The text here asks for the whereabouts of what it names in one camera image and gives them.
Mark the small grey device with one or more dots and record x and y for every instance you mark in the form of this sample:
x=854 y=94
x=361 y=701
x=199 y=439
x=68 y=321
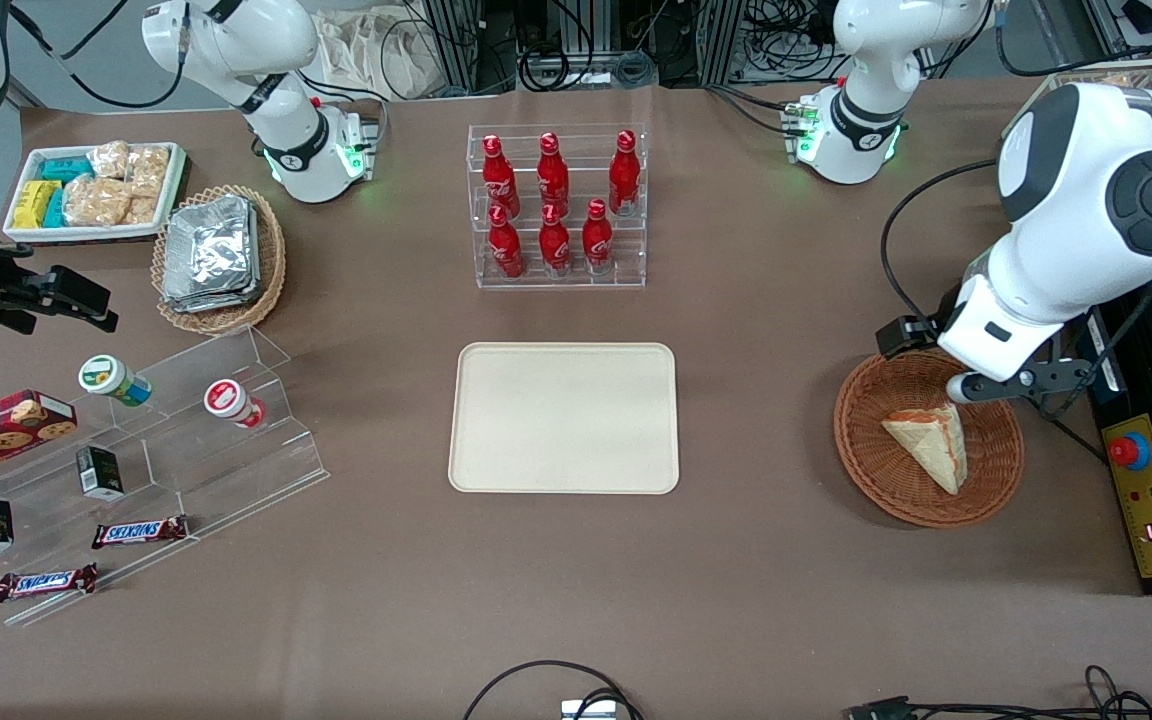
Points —
x=588 y=710

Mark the brown Snickers bar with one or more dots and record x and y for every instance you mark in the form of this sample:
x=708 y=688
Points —
x=46 y=583
x=140 y=532

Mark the clear acrylic stepped shelf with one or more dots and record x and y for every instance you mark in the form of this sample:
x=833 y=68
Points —
x=231 y=478

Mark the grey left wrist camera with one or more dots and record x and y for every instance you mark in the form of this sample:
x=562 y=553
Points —
x=968 y=388

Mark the teal snack packet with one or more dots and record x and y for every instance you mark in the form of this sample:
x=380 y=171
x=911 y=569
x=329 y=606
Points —
x=55 y=208
x=66 y=169

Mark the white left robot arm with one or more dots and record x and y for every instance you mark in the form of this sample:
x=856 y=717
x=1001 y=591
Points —
x=1086 y=200

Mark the light wicker basket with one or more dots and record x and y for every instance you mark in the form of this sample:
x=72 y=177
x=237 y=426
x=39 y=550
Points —
x=271 y=270

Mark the red emergency stop button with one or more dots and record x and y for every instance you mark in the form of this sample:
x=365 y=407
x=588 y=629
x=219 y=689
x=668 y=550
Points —
x=1129 y=452

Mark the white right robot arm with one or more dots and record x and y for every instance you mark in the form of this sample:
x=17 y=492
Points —
x=236 y=40

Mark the brown wicker basket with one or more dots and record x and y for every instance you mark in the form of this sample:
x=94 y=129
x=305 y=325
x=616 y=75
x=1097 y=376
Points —
x=886 y=480

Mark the red lid yogurt cup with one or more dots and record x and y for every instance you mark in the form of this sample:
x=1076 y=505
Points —
x=228 y=400

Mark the white rectangular snack tray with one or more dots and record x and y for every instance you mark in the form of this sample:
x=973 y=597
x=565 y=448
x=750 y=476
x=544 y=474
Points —
x=21 y=235

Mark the silver foil wrapped package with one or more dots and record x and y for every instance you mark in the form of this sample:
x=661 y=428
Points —
x=208 y=250

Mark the red cola bottle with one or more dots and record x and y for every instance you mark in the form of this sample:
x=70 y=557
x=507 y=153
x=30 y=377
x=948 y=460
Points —
x=553 y=172
x=624 y=172
x=506 y=245
x=597 y=240
x=555 y=245
x=498 y=172

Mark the yellow snack packet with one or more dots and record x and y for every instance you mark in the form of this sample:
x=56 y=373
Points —
x=34 y=204

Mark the beige plastic tray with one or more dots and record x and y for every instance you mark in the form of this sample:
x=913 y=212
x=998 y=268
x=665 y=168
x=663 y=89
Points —
x=564 y=418

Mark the beige cloth bag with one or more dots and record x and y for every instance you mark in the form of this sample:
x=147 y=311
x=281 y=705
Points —
x=376 y=50

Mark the wooden framed board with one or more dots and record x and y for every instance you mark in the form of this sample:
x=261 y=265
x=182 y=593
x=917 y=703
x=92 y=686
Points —
x=1096 y=80

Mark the clear rice cracker bag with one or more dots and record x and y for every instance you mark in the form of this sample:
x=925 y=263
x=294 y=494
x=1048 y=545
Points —
x=109 y=159
x=142 y=210
x=147 y=171
x=96 y=201

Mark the aluminium frame post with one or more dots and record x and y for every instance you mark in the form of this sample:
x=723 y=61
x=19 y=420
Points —
x=456 y=45
x=726 y=40

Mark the triangular wrapped sandwich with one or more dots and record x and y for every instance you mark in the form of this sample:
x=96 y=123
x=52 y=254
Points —
x=931 y=445

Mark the green lid yogurt cup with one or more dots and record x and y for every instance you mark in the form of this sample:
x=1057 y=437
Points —
x=108 y=378

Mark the clear acrylic bottle rack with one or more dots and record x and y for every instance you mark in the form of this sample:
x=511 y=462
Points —
x=626 y=280

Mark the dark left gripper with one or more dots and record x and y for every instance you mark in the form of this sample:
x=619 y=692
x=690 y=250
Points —
x=898 y=337

